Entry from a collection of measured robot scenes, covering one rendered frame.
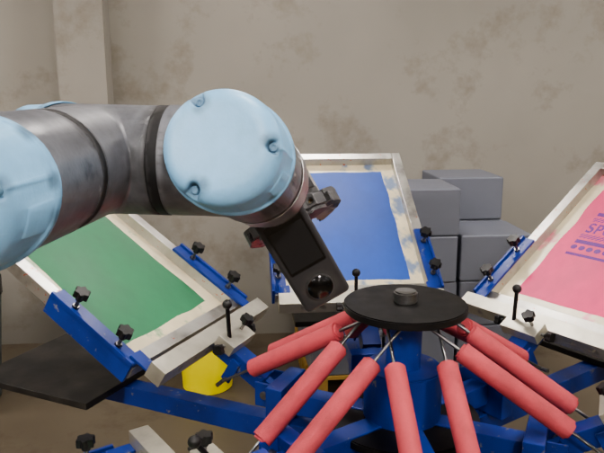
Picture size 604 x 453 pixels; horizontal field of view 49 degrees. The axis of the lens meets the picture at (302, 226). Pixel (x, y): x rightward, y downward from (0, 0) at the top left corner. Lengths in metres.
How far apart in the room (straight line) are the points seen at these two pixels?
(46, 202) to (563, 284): 2.15
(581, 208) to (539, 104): 2.70
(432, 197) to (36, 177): 3.62
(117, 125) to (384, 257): 2.14
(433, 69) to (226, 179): 4.64
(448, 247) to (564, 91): 1.88
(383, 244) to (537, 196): 2.94
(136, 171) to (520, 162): 4.94
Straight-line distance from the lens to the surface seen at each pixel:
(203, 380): 4.19
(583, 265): 2.44
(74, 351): 2.48
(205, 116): 0.41
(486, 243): 4.06
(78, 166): 0.37
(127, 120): 0.45
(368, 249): 2.55
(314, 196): 0.61
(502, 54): 5.20
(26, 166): 0.33
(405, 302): 1.69
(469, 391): 1.97
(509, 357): 1.75
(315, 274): 0.60
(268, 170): 0.40
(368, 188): 2.81
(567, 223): 2.64
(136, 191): 0.44
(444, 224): 3.95
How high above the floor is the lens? 1.86
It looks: 12 degrees down
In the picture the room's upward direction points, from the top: straight up
